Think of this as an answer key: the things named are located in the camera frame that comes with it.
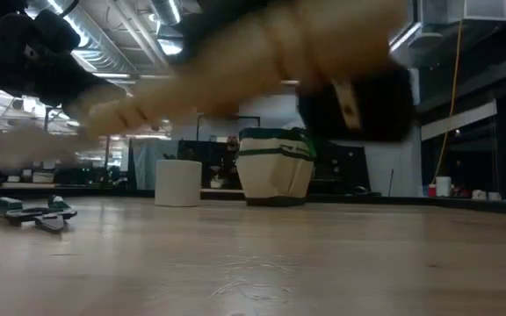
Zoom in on grey fabric cover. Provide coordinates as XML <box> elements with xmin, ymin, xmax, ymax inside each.
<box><xmin>126</xmin><ymin>137</ymin><xmax>179</xmax><ymax>190</ymax></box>

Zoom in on silver ventilation duct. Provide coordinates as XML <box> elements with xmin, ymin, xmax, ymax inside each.
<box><xmin>148</xmin><ymin>0</ymin><xmax>184</xmax><ymax>26</ymax></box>

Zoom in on steel trowel with wooden handle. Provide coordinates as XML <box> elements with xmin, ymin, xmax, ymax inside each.
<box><xmin>0</xmin><ymin>0</ymin><xmax>412</xmax><ymax>172</ymax></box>

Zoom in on small white background planter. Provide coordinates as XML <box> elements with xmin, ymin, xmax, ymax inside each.
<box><xmin>208</xmin><ymin>169</ymin><xmax>230</xmax><ymax>190</ymax></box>

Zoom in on yellow hanging cable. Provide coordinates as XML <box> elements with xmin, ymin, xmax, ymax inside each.
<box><xmin>430</xmin><ymin>19</ymin><xmax>464</xmax><ymax>185</ymax></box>

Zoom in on green and black pruning shears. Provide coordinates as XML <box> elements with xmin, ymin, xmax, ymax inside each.
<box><xmin>0</xmin><ymin>194</ymin><xmax>78</xmax><ymax>233</ymax></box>

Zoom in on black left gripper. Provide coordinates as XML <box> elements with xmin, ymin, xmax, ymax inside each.
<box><xmin>0</xmin><ymin>8</ymin><xmax>114</xmax><ymax>106</ymax></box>

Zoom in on white ceiling box unit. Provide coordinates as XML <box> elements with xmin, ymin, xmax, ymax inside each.
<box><xmin>419</xmin><ymin>0</ymin><xmax>506</xmax><ymax>25</ymax></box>

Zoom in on white cylindrical plant pot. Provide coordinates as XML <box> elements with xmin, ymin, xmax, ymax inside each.
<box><xmin>154</xmin><ymin>159</ymin><xmax>203</xmax><ymax>208</ymax></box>

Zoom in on beige and green gardening bag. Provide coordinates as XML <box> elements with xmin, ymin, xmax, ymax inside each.
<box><xmin>235</xmin><ymin>126</ymin><xmax>316</xmax><ymax>207</ymax></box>

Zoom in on black metal rig frame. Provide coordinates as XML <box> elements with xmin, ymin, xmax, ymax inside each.
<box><xmin>196</xmin><ymin>113</ymin><xmax>262</xmax><ymax>142</ymax></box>

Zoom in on black background cabinet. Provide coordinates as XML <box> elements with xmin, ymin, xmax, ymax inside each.
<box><xmin>312</xmin><ymin>142</ymin><xmax>372</xmax><ymax>197</ymax></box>

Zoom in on white paper roll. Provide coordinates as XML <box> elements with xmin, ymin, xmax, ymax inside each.
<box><xmin>436</xmin><ymin>176</ymin><xmax>452</xmax><ymax>198</ymax></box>

